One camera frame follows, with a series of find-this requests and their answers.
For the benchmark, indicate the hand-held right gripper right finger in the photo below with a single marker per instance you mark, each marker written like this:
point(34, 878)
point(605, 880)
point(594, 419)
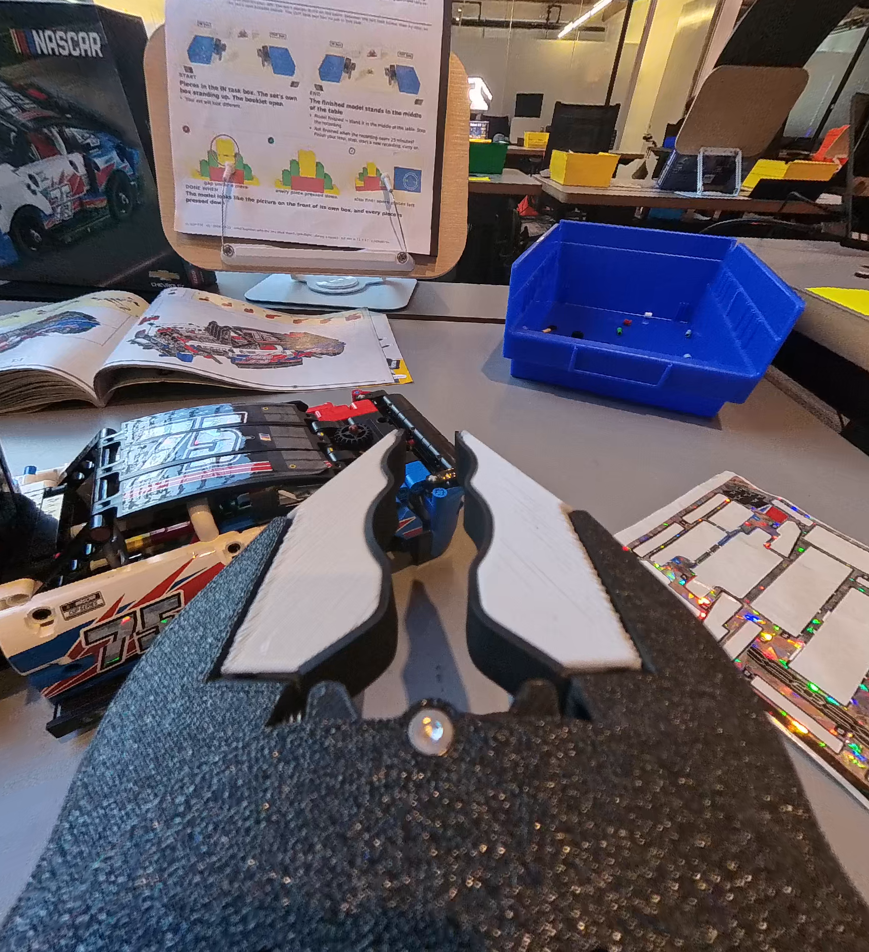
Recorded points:
point(546, 580)

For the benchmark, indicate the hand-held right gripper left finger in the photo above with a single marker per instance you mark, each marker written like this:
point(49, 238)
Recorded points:
point(308, 587)

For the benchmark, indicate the toy brick race car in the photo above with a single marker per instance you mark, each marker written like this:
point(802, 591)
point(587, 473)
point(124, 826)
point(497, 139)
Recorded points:
point(181, 446)

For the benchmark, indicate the grey desk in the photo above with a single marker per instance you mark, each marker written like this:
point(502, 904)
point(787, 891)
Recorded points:
point(628, 461)

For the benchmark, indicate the blue plastic bin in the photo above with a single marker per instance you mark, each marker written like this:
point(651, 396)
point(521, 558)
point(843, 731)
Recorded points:
point(628, 357)

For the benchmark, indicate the yellow-cornered white booklet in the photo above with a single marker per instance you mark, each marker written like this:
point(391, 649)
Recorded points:
point(256, 335)

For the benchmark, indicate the printed sticker sheet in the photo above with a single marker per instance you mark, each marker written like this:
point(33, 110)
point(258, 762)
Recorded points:
point(814, 610)

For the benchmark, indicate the white stand base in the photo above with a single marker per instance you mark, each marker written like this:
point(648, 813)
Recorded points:
point(330, 294)

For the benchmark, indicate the long wooden work table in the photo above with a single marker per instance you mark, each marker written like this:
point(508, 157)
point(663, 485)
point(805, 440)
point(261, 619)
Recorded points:
point(665, 195)

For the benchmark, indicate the neighbouring beige table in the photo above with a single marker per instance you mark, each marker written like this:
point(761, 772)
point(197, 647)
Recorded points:
point(814, 268)

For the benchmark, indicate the yellow plastic bin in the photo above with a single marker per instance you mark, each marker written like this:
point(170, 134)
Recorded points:
point(583, 167)

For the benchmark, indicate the black toy set box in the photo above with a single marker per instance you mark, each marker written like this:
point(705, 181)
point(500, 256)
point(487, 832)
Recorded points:
point(70, 238)

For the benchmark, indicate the yellow paper sheet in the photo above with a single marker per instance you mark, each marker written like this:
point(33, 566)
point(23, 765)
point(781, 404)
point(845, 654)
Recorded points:
point(866, 301)

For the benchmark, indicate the dark green storage bin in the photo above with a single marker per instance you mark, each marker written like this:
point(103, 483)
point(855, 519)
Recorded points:
point(488, 156)

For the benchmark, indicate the tan clipboard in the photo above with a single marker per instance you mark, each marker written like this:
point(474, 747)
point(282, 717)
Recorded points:
point(453, 149)

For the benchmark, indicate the black computer monitor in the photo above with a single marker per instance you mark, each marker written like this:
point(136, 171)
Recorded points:
point(583, 126)

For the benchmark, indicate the printed instruction sheet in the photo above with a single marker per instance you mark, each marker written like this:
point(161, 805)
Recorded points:
point(300, 111)

